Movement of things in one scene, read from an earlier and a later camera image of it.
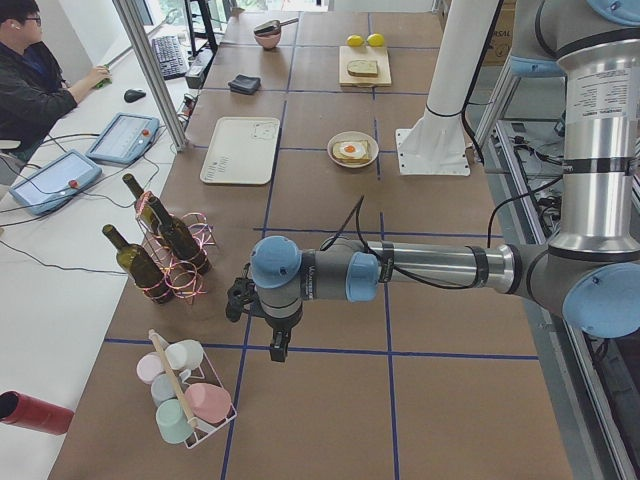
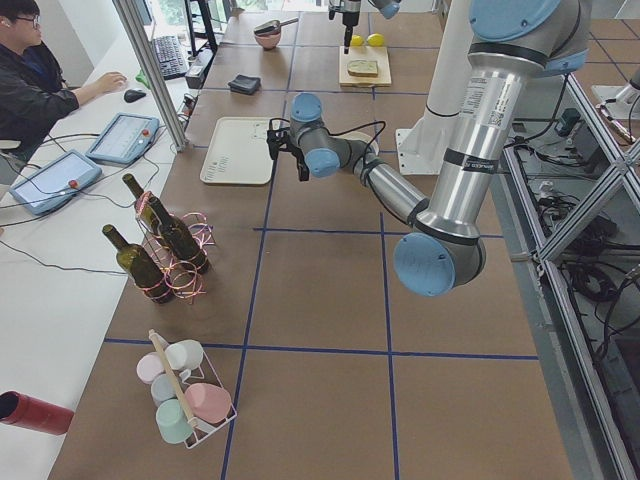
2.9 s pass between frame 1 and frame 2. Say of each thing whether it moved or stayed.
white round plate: stayed
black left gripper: moved
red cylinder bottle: stayed
